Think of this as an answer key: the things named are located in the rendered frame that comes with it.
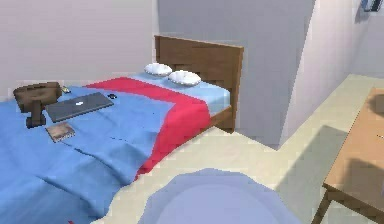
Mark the wooden bed with blue blanket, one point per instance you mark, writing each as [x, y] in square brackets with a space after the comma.
[116, 133]

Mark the white round pillow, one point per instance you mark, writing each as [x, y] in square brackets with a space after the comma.
[184, 77]
[158, 69]

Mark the small black object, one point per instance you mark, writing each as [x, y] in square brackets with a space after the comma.
[111, 96]

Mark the grey closed laptop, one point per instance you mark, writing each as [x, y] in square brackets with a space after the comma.
[78, 106]

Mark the brown small book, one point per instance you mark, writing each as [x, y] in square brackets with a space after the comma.
[60, 131]

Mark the light wooden table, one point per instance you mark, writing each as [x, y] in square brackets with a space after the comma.
[360, 160]

